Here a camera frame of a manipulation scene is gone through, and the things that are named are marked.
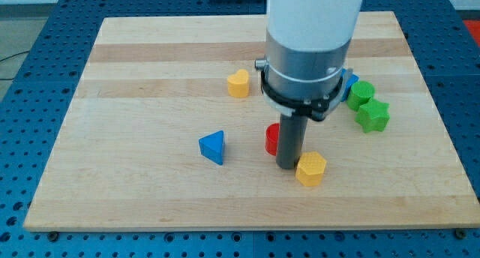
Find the blue block behind arm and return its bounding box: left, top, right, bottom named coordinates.
left=341, top=68, right=359, bottom=102

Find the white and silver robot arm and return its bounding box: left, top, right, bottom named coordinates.
left=255, top=0, right=363, bottom=122

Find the blue triangle block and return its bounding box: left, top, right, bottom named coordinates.
left=198, top=130, right=225, bottom=166

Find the yellow hexagon block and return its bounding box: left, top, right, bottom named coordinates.
left=295, top=151, right=327, bottom=187

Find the red cylinder block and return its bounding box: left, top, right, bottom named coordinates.
left=265, top=123, right=280, bottom=156

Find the yellow heart block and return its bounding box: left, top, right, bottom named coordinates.
left=227, top=69, right=250, bottom=98

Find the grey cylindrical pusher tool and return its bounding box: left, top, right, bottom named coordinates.
left=276, top=115, right=308, bottom=170

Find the light wooden board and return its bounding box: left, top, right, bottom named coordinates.
left=24, top=12, right=479, bottom=232

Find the green cylinder block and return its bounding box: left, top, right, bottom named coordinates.
left=346, top=81, right=375, bottom=111

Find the green star block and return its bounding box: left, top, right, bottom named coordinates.
left=355, top=98, right=390, bottom=133

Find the black cable on floor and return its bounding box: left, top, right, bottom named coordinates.
left=0, top=49, right=30, bottom=82

